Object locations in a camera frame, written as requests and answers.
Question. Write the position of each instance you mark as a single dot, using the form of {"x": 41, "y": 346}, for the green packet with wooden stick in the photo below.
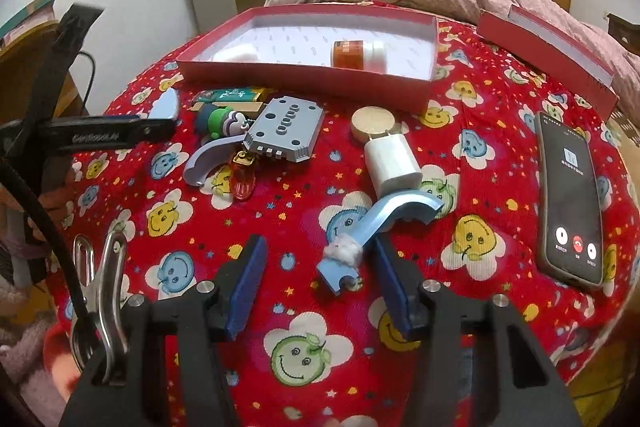
{"x": 230, "y": 98}

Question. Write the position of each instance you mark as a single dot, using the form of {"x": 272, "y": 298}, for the silver metal spring clip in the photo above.
{"x": 107, "y": 287}

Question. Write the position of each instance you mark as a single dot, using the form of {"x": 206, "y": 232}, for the red cardboard box tray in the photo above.
{"x": 310, "y": 72}

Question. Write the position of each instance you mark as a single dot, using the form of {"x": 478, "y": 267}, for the blue curved plastic piece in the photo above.
{"x": 375, "y": 222}

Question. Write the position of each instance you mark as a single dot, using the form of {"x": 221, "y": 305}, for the red printed blanket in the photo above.
{"x": 310, "y": 207}

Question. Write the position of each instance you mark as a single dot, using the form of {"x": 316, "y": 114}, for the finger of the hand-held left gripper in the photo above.
{"x": 100, "y": 137}
{"x": 67, "y": 39}

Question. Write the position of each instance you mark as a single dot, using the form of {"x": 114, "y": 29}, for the black remote control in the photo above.
{"x": 570, "y": 197}

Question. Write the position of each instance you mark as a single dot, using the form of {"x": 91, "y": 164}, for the lavender curved plastic piece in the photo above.
{"x": 207, "y": 159}

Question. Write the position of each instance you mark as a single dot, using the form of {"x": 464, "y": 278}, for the light blue plastic piece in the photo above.
{"x": 166, "y": 106}

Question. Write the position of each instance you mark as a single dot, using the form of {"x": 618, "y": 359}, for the wooden desk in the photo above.
{"x": 27, "y": 67}

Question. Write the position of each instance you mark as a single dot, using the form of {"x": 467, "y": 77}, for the orange label white bottle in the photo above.
{"x": 359, "y": 54}

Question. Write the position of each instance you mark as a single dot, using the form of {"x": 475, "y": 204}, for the grey plastic block with holes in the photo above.
{"x": 285, "y": 129}

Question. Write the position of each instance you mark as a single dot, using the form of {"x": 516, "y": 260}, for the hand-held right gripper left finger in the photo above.
{"x": 245, "y": 287}

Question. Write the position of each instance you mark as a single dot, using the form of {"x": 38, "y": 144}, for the red cardboard box lid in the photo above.
{"x": 550, "y": 52}

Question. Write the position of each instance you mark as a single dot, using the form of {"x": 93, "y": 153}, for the white charger plug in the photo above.
{"x": 392, "y": 164}

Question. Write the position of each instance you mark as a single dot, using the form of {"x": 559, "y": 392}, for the white earbud case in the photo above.
{"x": 235, "y": 54}

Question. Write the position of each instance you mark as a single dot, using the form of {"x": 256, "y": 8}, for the orange transparent plastic piece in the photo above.
{"x": 243, "y": 179}

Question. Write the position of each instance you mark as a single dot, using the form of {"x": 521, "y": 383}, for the round wooden lid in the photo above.
{"x": 372, "y": 122}

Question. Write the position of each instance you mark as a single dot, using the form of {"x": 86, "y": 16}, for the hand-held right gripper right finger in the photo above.
{"x": 395, "y": 292}

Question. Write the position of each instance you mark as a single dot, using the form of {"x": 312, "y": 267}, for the dark wooden headboard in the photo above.
{"x": 624, "y": 31}

